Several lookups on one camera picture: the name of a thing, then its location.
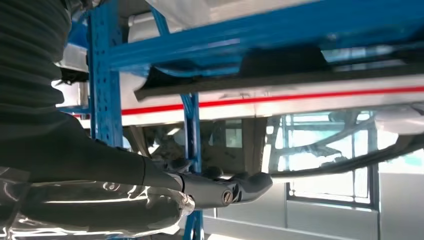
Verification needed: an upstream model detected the blue metal shelf rack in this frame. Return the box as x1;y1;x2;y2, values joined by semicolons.
66;0;424;240

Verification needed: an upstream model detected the white car with red stripe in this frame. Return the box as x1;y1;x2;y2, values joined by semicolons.
52;0;424;186

